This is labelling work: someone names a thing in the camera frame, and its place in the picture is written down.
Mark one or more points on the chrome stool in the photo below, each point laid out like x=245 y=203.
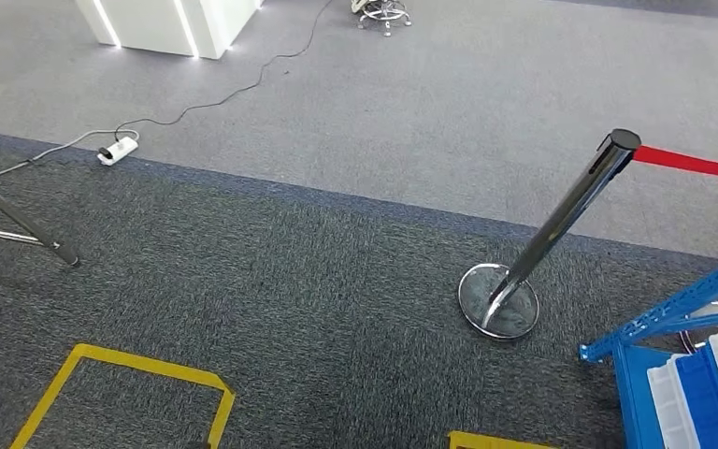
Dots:
x=384 y=15

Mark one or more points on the white power strip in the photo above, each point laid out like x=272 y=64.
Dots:
x=120 y=150

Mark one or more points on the chrome stanchion post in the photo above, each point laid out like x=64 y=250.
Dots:
x=557 y=226

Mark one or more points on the blue plastic bin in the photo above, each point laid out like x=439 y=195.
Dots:
x=709 y=403

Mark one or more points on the white lit counter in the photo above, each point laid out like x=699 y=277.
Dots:
x=148 y=25

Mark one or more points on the blue wheeled bin cart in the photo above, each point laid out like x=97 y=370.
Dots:
x=638 y=396

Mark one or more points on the short red barrier belt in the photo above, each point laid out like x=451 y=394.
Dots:
x=693 y=163

